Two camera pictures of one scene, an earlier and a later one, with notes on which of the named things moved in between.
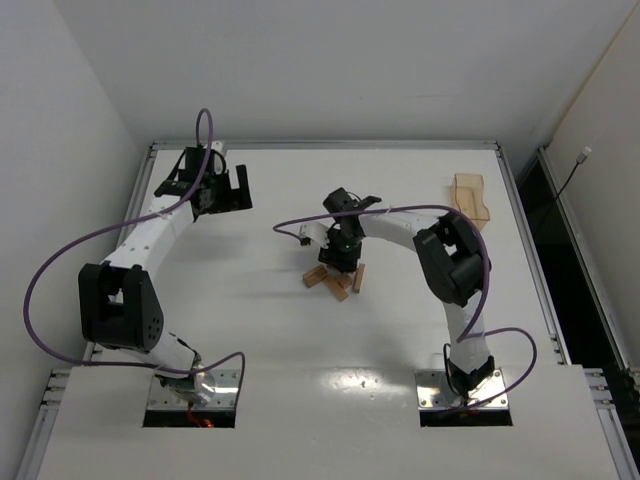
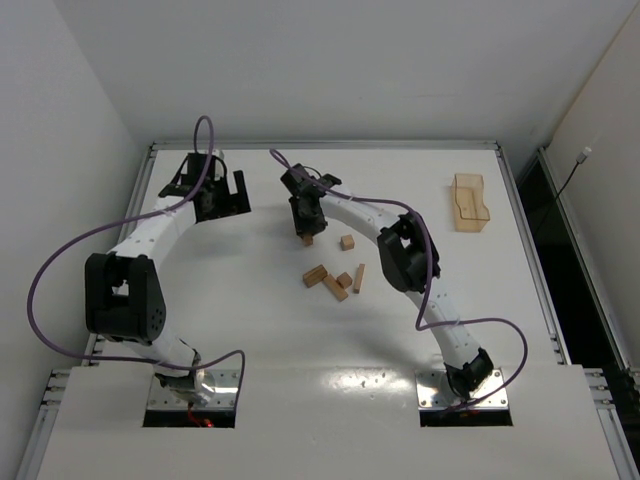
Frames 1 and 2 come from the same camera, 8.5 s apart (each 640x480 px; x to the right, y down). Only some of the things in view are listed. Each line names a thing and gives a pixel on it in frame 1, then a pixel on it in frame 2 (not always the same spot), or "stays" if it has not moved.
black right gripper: x=338 y=256 to x=310 y=223
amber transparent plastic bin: x=467 y=196 stays
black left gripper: x=232 y=197 stays
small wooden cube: x=345 y=280 stays
